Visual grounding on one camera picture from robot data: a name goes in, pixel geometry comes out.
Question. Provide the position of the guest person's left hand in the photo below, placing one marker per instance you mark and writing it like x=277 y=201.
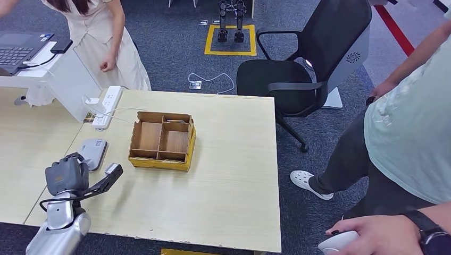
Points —
x=107 y=66

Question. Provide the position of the operator person's left hand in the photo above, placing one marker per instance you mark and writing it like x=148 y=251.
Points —
x=387 y=235

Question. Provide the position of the operator person's right hand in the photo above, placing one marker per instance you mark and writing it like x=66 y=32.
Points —
x=382 y=89

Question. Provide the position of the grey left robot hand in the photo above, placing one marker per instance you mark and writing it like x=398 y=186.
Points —
x=65 y=176

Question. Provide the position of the black handheld controller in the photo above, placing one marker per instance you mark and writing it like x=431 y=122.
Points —
x=370 y=101

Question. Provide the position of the white handheld controller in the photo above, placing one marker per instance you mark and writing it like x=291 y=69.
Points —
x=338 y=244

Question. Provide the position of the wooden divided box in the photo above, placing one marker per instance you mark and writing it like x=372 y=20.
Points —
x=151 y=135

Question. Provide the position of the operator person's left forearm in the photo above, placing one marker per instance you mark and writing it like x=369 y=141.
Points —
x=440 y=214

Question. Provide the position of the guest person's left forearm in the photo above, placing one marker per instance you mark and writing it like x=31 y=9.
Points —
x=118 y=38

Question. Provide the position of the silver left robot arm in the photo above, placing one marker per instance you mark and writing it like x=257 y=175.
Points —
x=60 y=232

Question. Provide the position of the operator person's right forearm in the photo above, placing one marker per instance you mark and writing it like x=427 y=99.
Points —
x=419 y=52

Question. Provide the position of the guest person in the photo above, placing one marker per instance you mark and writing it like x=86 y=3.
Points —
x=88 y=28

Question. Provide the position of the operator person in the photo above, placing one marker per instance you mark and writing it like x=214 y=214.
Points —
x=415 y=123

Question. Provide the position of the colourful printed card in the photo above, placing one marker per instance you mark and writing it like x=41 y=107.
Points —
x=89 y=117

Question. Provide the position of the gold room key card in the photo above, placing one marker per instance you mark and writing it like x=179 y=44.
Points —
x=176 y=121

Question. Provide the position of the white power strip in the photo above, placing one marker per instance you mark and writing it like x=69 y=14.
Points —
x=109 y=102

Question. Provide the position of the white charger plug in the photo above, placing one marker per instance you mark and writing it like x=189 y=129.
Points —
x=92 y=101

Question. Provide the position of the white desk shelf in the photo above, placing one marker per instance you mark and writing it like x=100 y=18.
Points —
x=70 y=81

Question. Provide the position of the black wrist watch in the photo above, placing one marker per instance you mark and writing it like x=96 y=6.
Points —
x=433 y=239

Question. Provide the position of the red floor tape line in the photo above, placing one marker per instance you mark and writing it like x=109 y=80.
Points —
x=394 y=30

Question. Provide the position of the crumpled clear plastic bag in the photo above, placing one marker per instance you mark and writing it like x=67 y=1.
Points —
x=38 y=96

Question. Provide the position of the grey round disc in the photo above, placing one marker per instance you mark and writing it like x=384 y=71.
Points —
x=20 y=100

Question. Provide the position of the metal floor socket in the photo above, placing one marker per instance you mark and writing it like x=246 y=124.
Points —
x=195 y=85

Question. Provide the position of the dark grey laptop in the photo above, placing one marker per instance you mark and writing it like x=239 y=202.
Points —
x=14 y=52

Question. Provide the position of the operator's right white shoe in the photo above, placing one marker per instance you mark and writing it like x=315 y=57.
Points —
x=304 y=179

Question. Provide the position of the black office chair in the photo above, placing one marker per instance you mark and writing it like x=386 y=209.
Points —
x=275 y=81

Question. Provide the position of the yellow floor tape marker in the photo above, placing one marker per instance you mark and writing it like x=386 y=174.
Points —
x=183 y=252
x=230 y=53

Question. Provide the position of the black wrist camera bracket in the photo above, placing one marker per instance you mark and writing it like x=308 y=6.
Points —
x=102 y=184

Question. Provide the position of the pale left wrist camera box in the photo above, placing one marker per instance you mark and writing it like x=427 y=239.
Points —
x=112 y=168

